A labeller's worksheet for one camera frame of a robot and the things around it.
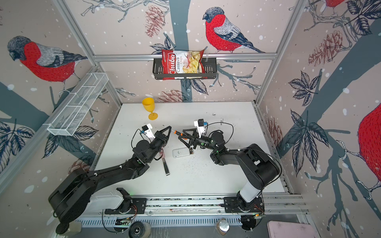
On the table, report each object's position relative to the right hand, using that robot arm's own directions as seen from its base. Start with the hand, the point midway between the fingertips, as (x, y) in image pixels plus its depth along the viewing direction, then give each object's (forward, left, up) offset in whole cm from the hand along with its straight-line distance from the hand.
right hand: (179, 139), depth 76 cm
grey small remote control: (+2, +2, -20) cm, 20 cm away
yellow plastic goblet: (+30, +25, -4) cm, 39 cm away
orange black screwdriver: (+3, +2, +1) cm, 4 cm away
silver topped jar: (-35, -21, -10) cm, 42 cm away
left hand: (+3, +4, +6) cm, 7 cm away
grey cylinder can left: (-39, +44, -11) cm, 59 cm away
